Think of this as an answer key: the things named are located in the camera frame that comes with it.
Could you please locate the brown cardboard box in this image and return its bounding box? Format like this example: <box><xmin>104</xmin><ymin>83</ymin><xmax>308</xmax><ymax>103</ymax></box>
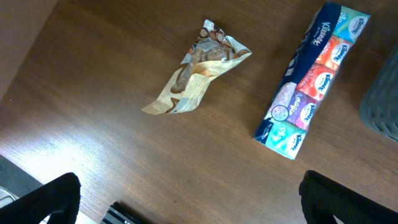
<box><xmin>1</xmin><ymin>0</ymin><xmax>57</xmax><ymax>96</ymax></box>

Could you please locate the grey plastic basket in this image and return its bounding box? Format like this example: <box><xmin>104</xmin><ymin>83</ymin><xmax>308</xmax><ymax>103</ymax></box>
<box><xmin>359</xmin><ymin>46</ymin><xmax>397</xmax><ymax>141</ymax></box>

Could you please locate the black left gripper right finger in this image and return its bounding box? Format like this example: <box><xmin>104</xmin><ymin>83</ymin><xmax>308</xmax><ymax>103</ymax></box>
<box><xmin>299</xmin><ymin>170</ymin><xmax>397</xmax><ymax>224</ymax></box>

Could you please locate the Kleenex tissue multipack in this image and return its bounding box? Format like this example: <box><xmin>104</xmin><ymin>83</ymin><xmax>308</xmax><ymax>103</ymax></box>
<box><xmin>253</xmin><ymin>2</ymin><xmax>371</xmax><ymax>160</ymax></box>

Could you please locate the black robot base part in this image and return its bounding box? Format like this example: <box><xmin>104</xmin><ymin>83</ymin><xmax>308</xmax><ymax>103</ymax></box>
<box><xmin>100</xmin><ymin>202</ymin><xmax>145</xmax><ymax>224</ymax></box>

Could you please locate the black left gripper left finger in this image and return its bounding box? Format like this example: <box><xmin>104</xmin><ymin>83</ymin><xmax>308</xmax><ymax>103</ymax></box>
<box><xmin>1</xmin><ymin>172</ymin><xmax>81</xmax><ymax>224</ymax></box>

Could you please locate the small brown paper snack bag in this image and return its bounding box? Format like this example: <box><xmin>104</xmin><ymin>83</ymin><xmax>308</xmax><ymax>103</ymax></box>
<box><xmin>142</xmin><ymin>19</ymin><xmax>252</xmax><ymax>115</ymax></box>

